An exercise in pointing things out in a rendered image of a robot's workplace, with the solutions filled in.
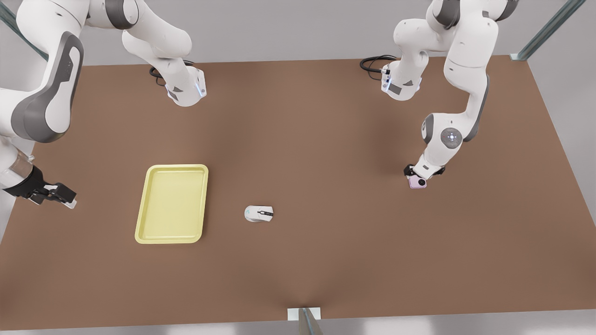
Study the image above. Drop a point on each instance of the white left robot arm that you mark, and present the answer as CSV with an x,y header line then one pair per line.
x,y
468,56

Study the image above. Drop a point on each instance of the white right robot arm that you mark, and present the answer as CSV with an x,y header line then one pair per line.
x,y
46,97

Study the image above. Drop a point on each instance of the small pink phone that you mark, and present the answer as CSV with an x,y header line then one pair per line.
x,y
416,183

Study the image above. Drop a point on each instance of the yellow rectangular tray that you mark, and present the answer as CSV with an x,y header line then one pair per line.
x,y
171,204

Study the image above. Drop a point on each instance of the white computer mouse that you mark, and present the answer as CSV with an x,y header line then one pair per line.
x,y
255,213

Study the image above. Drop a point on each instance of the silver frame post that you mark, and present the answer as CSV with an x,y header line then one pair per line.
x,y
305,318
547,30
18,30

